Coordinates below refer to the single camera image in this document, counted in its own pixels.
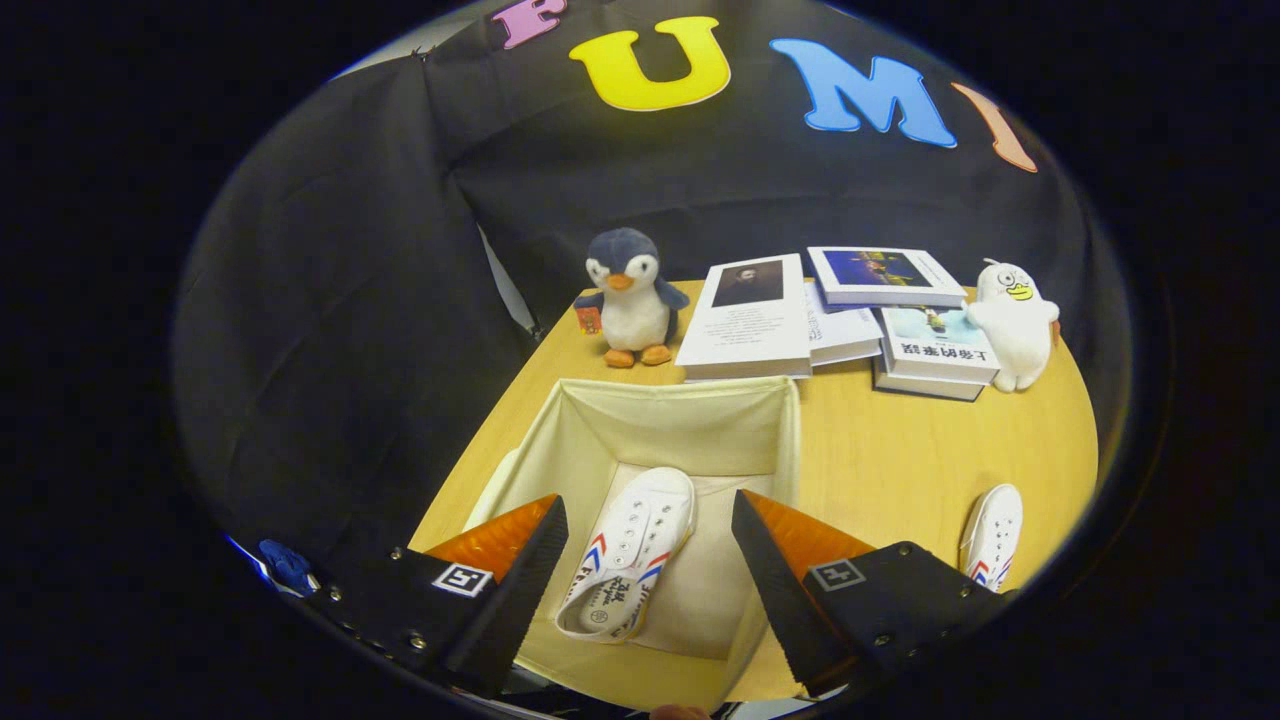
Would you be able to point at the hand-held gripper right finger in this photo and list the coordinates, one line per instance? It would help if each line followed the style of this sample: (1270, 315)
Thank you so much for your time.
(775, 600)

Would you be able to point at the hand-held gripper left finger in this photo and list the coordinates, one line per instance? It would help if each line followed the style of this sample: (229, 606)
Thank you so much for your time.
(520, 600)

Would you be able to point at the white canvas shoe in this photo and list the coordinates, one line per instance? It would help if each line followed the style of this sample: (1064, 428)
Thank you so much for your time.
(995, 530)
(640, 530)

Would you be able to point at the beige fabric storage box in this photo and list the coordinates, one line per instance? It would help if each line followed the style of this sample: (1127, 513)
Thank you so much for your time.
(680, 430)

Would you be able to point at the blue object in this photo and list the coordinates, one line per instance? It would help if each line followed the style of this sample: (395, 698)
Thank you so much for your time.
(287, 565)

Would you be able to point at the grey book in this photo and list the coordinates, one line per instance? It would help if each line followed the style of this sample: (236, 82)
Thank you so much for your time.
(925, 385)

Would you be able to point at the white book dark portrait cover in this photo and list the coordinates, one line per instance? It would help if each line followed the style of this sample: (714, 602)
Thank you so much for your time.
(745, 325)

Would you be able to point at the plain white book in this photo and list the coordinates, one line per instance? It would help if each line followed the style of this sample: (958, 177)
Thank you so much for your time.
(840, 330)

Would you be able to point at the white book pale teal cover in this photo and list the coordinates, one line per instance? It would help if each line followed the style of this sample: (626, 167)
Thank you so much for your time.
(940, 345)

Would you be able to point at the grey penguin plush toy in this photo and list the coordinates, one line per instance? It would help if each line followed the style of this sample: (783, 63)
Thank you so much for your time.
(632, 300)

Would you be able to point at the white book blue photo cover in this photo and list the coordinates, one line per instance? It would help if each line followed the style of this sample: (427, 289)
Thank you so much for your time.
(880, 275)

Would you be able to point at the black backdrop cloth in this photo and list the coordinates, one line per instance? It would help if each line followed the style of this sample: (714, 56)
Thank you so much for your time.
(350, 300)

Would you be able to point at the white duck plush toy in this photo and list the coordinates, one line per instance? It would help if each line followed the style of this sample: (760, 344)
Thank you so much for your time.
(1015, 330)

